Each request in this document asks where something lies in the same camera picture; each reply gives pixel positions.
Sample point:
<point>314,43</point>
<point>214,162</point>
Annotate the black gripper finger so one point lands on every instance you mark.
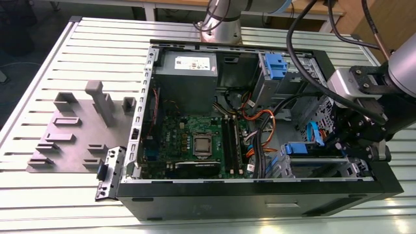
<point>367,150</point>
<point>350,129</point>

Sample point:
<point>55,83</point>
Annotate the silver CPU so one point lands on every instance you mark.
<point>203,144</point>

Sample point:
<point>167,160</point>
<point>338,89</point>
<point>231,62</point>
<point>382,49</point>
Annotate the silver drive cage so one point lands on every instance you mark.
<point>279,90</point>

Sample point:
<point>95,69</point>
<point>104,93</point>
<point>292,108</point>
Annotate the wooden cabinet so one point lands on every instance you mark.
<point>354,24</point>

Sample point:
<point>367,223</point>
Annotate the hard disk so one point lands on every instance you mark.
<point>298,149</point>

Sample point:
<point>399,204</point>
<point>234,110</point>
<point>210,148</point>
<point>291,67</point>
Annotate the black open PC case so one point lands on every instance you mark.
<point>227,202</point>

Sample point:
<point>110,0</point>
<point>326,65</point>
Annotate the black RAM slot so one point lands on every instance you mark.
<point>228,143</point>
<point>238,143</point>

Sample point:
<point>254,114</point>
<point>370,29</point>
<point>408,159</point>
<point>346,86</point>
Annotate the blue drive latch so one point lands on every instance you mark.
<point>275,65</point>

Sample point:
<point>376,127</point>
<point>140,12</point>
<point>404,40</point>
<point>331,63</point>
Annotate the grey parts rack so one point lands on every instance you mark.
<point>75,126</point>

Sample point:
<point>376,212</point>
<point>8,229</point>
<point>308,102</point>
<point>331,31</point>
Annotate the CPU socket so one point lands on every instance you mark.
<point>204,156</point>

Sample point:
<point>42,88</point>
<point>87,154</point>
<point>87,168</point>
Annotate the silver disk bay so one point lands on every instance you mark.
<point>315,159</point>

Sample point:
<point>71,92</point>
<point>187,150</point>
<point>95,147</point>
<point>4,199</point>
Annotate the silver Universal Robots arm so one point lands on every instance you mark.
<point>224,26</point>

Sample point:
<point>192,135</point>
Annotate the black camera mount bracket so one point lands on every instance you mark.
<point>371,78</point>

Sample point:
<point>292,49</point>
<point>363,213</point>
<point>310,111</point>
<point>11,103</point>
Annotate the black graphics card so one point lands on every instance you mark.
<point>195,168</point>

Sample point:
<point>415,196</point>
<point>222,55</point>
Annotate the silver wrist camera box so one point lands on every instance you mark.
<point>342,83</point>

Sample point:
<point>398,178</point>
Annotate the green Dell motherboard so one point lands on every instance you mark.
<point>175,126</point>

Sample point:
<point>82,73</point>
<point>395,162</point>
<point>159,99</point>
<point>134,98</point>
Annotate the grey power supply unit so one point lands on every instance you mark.
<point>186,92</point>

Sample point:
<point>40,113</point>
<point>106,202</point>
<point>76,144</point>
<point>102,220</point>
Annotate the wooden desk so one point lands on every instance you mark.
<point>308,18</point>

